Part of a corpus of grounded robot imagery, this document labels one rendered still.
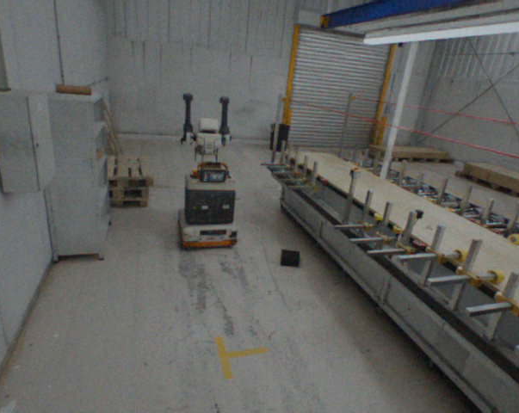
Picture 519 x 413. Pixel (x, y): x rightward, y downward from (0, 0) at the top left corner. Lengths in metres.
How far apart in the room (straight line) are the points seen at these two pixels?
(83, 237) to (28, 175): 1.28
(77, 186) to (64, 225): 0.42
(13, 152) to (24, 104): 0.31
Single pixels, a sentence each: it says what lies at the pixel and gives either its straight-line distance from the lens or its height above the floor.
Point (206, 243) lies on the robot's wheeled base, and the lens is 3.86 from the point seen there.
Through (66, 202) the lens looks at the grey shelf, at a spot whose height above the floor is 0.63.
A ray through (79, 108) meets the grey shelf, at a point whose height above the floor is 1.48.
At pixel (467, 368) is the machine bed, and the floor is 0.25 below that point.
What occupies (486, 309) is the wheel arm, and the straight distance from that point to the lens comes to 2.03.
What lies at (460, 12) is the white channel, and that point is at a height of 2.44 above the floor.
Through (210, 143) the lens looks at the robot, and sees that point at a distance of 3.92.
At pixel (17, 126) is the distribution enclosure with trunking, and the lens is 2.54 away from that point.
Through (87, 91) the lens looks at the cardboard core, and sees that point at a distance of 3.87.
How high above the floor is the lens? 1.89
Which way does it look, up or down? 21 degrees down
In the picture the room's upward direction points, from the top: 6 degrees clockwise
